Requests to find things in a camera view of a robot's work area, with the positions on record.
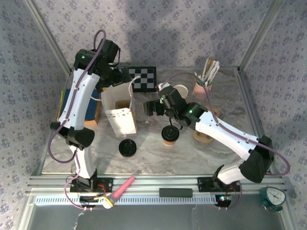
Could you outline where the white slotted cable duct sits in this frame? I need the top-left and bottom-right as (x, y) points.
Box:
(35, 194), (220, 206)

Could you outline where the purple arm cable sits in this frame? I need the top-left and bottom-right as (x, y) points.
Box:
(48, 29), (107, 210)
(160, 71), (291, 211)

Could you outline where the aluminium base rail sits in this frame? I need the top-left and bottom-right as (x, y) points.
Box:
(25, 174), (291, 195)

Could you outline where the small circuit board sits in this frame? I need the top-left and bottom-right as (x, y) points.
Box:
(79, 195), (103, 209)
(215, 194), (233, 207)

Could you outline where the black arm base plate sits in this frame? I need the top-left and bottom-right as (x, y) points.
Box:
(69, 176), (114, 194)
(197, 176), (242, 192)

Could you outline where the aluminium corner post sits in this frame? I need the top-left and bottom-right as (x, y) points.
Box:
(23, 0), (72, 75)
(236, 0), (286, 74)

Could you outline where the black plastic cup lid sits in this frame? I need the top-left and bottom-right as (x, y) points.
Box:
(118, 138), (138, 158)
(161, 125), (180, 142)

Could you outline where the pink toy microphone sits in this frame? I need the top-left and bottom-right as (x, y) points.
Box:
(102, 176), (136, 209)

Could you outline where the pink holder cup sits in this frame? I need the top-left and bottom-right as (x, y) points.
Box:
(193, 78), (213, 99)

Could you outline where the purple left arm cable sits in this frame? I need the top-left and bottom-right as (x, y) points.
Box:
(48, 29), (107, 210)

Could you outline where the white cartoon print paper bag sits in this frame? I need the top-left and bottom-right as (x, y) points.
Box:
(91, 75), (142, 139)

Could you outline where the wooden stirrer stick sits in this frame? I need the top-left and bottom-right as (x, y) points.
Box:
(206, 57), (215, 79)

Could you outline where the teal desk clock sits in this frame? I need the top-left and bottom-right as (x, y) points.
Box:
(260, 186), (286, 213)

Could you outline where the black rectangular bar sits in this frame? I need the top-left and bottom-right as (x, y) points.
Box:
(159, 188), (193, 198)

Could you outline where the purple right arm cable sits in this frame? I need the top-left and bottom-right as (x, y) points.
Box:
(160, 71), (291, 211)

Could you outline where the black and white chessboard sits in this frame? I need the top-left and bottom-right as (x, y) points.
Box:
(119, 66), (158, 93)

